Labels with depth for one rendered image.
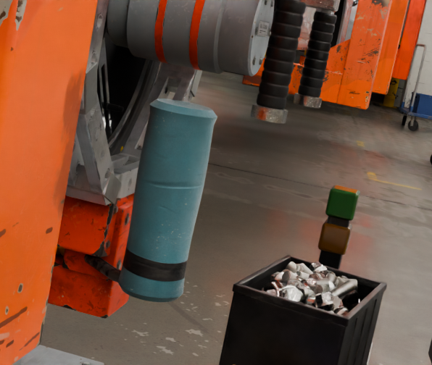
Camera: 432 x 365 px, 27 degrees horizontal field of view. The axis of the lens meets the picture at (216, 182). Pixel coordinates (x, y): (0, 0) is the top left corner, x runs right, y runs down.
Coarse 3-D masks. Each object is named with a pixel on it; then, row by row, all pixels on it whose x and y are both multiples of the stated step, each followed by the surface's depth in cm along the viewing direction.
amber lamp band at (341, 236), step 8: (328, 224) 126; (320, 232) 127; (328, 232) 126; (336, 232) 126; (344, 232) 126; (320, 240) 127; (328, 240) 126; (336, 240) 126; (344, 240) 126; (320, 248) 127; (328, 248) 127; (336, 248) 126; (344, 248) 126
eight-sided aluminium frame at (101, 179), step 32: (96, 32) 106; (96, 64) 108; (96, 96) 110; (160, 96) 152; (192, 96) 156; (96, 128) 114; (96, 160) 116; (128, 160) 143; (96, 192) 122; (128, 192) 133
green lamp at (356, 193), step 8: (336, 192) 125; (344, 192) 125; (352, 192) 125; (328, 200) 126; (336, 200) 125; (344, 200) 125; (352, 200) 125; (328, 208) 126; (336, 208) 126; (344, 208) 125; (352, 208) 125; (336, 216) 126; (344, 216) 125; (352, 216) 125
